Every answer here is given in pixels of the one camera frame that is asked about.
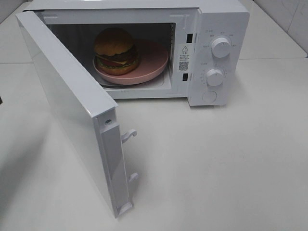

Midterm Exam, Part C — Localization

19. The pink round plate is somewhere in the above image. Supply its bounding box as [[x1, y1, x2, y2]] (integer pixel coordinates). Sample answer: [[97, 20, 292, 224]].
[[92, 39, 169, 85]]

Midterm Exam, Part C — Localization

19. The white lower timer knob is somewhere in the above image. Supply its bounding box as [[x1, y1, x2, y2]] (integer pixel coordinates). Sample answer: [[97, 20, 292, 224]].
[[205, 68, 224, 87]]

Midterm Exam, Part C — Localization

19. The white upper power knob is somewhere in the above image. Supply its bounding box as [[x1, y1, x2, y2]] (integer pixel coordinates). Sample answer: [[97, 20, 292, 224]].
[[209, 35, 232, 58]]

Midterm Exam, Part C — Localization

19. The white microwave door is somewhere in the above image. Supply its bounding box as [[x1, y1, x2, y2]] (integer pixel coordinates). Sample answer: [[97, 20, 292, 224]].
[[16, 11, 138, 217]]

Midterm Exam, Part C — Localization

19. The round white door button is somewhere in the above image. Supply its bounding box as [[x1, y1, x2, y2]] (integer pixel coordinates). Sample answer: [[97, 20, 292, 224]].
[[202, 91, 217, 104]]

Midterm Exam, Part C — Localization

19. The toy hamburger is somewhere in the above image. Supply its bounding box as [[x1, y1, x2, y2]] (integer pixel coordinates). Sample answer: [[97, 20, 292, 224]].
[[94, 27, 140, 76]]

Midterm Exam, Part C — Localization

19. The white microwave oven body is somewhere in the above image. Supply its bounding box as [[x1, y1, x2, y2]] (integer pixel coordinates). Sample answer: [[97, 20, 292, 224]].
[[23, 0, 250, 106]]

